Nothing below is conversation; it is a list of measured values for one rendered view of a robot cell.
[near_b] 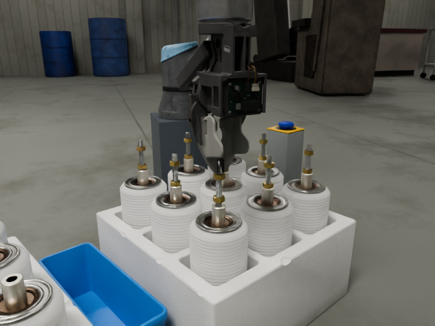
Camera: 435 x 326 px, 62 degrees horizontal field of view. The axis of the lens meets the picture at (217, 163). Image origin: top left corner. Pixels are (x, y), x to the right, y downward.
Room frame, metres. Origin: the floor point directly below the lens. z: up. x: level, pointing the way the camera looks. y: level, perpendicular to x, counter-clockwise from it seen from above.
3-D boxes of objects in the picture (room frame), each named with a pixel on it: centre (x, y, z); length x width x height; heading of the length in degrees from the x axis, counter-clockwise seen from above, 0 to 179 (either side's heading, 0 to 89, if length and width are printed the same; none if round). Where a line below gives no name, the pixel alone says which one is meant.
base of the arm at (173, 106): (1.20, 0.12, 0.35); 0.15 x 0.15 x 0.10
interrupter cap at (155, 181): (0.71, 0.15, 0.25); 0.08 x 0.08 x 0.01
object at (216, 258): (0.53, 0.00, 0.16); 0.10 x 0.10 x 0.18
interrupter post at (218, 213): (0.53, 0.00, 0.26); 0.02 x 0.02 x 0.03
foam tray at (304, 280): (0.70, -0.01, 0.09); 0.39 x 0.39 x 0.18; 41
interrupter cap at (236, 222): (0.53, 0.00, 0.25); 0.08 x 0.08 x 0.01
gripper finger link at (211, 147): (0.51, 0.00, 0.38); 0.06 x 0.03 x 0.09; 28
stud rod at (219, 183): (0.53, 0.00, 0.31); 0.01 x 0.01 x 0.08
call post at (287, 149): (0.95, -0.18, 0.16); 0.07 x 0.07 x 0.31; 41
